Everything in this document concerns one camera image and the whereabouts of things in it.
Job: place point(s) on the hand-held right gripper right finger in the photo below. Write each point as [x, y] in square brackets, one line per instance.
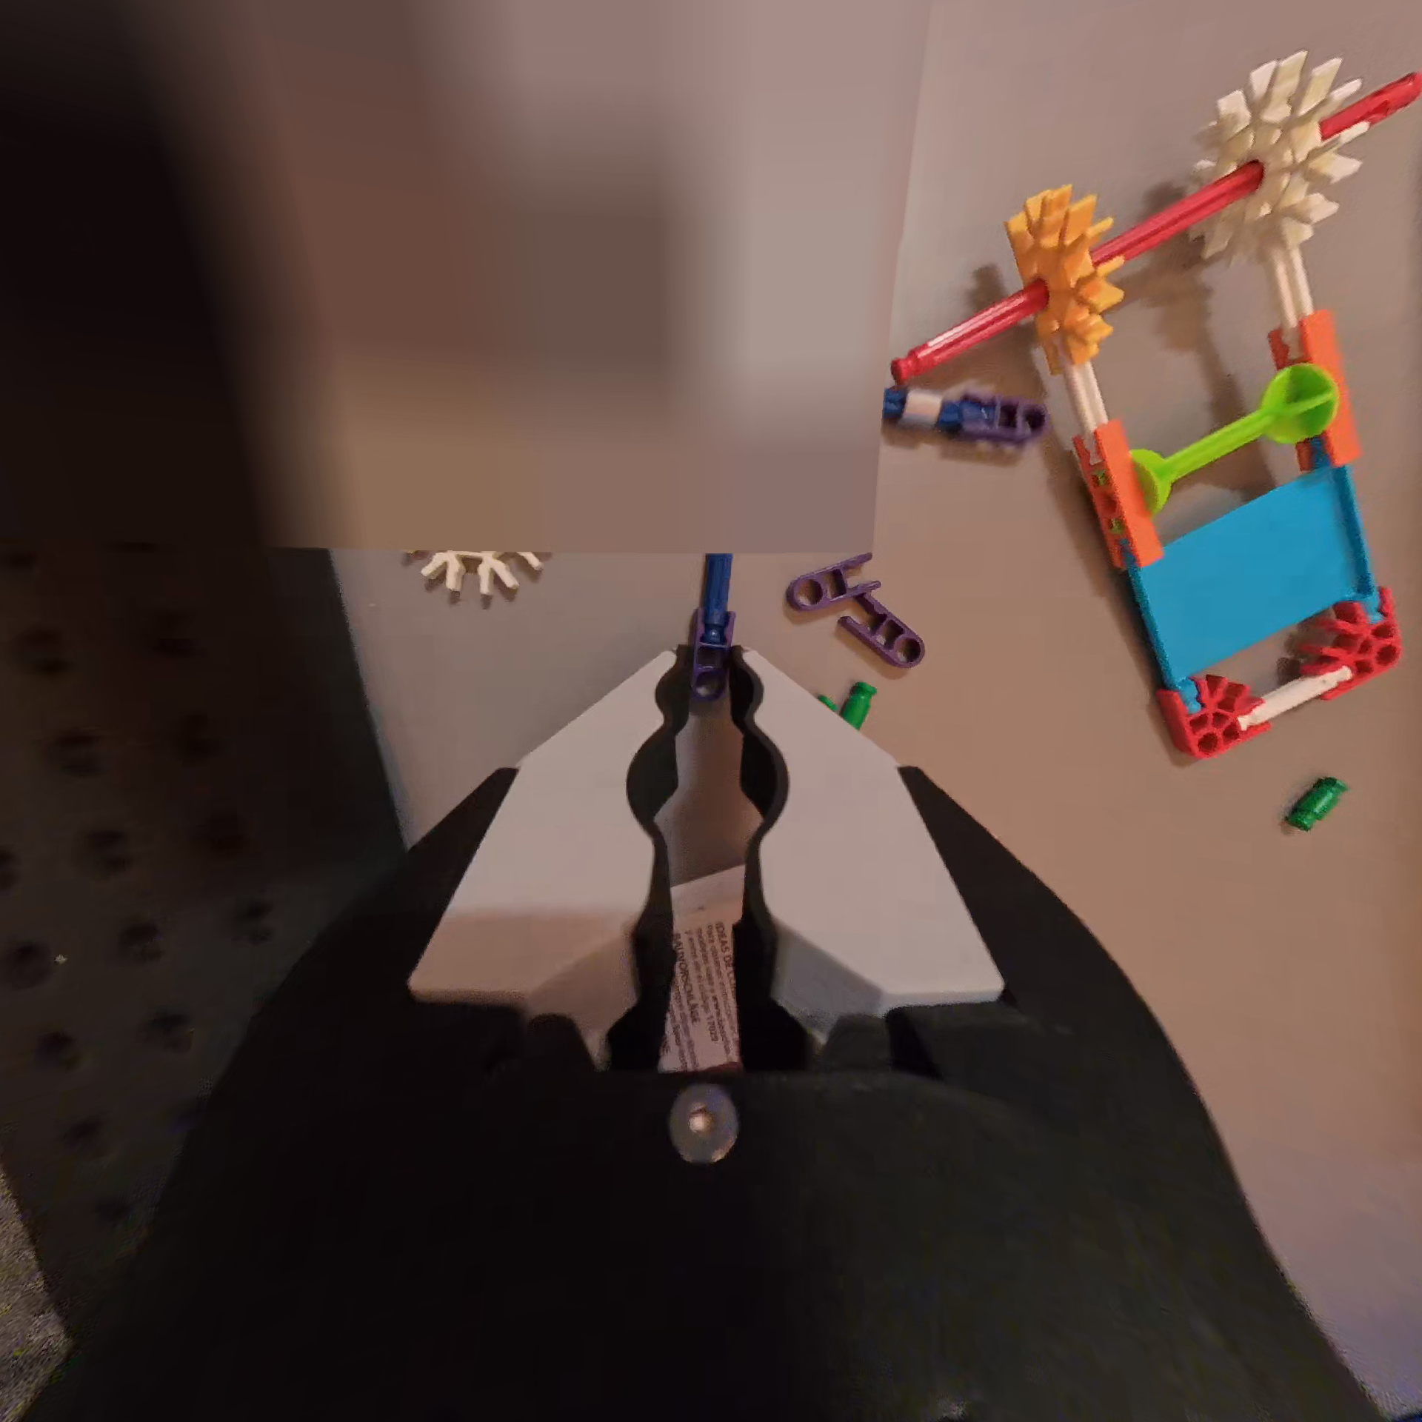
[879, 889]

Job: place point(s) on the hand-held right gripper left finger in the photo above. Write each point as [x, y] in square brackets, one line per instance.
[533, 889]

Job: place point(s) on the purple clip connector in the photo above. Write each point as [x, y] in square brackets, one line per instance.
[816, 589]
[711, 665]
[887, 640]
[999, 418]

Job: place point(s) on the blue plastic rod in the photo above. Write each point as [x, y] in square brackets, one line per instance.
[893, 402]
[717, 584]

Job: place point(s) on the illustrated instruction booklet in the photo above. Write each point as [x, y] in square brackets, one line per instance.
[699, 965]

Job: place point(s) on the large white snowflake connector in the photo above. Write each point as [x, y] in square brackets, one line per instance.
[485, 569]

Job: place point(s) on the black perforated board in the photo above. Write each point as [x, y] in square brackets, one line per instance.
[167, 834]

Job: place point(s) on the colourful toy car frame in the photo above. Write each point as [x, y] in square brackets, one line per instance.
[1256, 568]

